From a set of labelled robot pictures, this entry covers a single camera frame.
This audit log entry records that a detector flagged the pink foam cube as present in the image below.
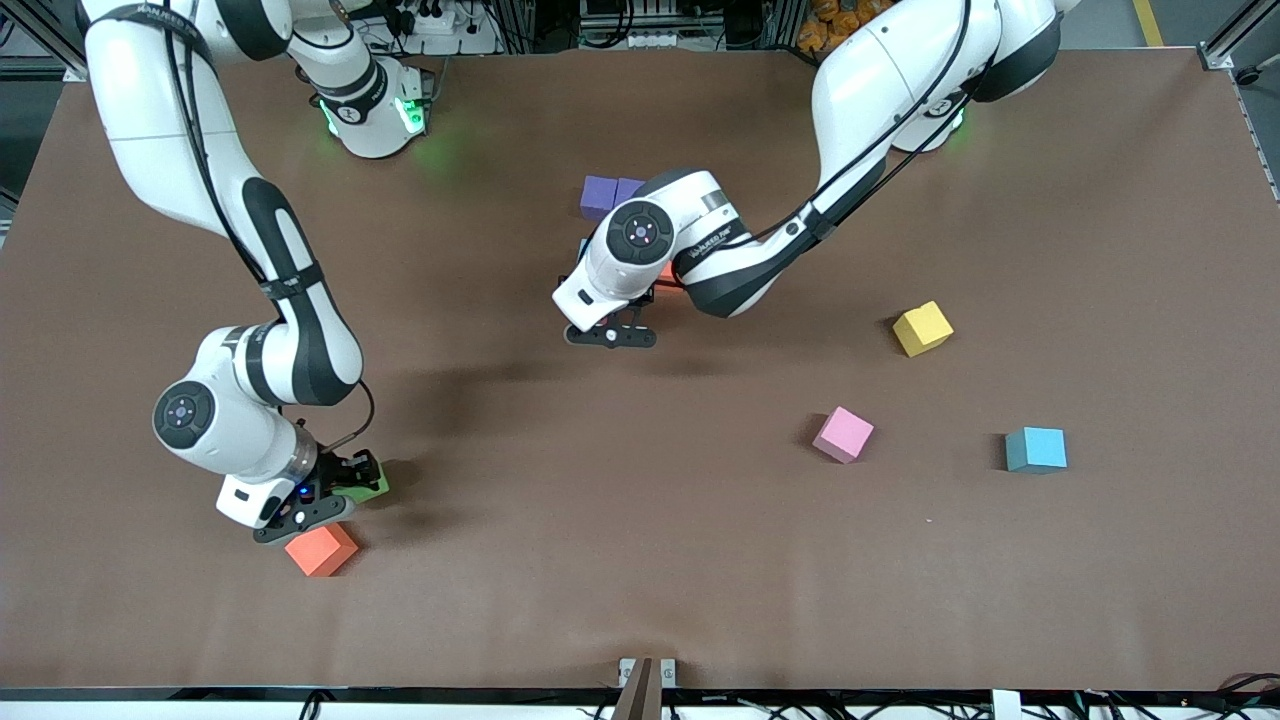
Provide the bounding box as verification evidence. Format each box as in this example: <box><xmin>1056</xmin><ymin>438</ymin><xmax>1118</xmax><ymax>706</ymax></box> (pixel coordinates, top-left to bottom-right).
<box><xmin>812</xmin><ymin>405</ymin><xmax>875</xmax><ymax>464</ymax></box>

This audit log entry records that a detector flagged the brown table cover sheet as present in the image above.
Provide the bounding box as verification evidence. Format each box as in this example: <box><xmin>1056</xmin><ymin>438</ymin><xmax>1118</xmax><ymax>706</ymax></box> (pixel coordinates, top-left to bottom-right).
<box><xmin>0</xmin><ymin>48</ymin><xmax>1280</xmax><ymax>693</ymax></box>

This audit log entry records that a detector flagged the white power strip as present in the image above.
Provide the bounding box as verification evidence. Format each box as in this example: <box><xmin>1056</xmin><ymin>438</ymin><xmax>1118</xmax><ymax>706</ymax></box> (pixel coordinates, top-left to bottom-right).
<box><xmin>385</xmin><ymin>0</ymin><xmax>501</xmax><ymax>56</ymax></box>
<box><xmin>600</xmin><ymin>28</ymin><xmax>693</xmax><ymax>51</ymax></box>

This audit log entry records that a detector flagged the yellow foam cube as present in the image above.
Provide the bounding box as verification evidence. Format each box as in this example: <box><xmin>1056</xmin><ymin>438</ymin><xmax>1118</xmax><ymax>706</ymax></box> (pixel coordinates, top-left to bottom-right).
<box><xmin>892</xmin><ymin>300</ymin><xmax>955</xmax><ymax>359</ymax></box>

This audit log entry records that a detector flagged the pile of orange objects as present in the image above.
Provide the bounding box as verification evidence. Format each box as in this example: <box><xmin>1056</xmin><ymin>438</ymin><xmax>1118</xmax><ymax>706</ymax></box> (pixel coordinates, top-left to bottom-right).
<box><xmin>795</xmin><ymin>0</ymin><xmax>891</xmax><ymax>53</ymax></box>

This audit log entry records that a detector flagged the blue foam cube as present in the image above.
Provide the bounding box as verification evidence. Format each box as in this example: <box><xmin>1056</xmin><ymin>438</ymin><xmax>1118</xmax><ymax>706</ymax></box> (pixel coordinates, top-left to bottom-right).
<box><xmin>1004</xmin><ymin>426</ymin><xmax>1069</xmax><ymax>475</ymax></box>

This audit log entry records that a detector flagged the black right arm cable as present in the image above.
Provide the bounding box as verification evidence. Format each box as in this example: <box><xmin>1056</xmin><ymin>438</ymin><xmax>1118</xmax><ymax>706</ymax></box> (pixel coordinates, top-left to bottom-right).
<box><xmin>325</xmin><ymin>380</ymin><xmax>376</xmax><ymax>453</ymax></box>

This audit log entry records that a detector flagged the brown camera stand post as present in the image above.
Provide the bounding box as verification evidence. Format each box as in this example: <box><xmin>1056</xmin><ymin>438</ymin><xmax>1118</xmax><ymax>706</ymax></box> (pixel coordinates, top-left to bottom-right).
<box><xmin>612</xmin><ymin>657</ymin><xmax>664</xmax><ymax>720</ymax></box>

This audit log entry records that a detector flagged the aluminium table edge rail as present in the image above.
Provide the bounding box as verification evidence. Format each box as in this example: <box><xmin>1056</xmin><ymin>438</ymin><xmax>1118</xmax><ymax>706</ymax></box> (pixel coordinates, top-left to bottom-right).
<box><xmin>1230</xmin><ymin>75</ymin><xmax>1280</xmax><ymax>201</ymax></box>

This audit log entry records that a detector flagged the aluminium frame profile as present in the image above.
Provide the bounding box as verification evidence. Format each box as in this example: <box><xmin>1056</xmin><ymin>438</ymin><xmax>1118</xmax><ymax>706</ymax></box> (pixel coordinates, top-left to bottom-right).
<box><xmin>1198</xmin><ymin>0</ymin><xmax>1280</xmax><ymax>73</ymax></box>

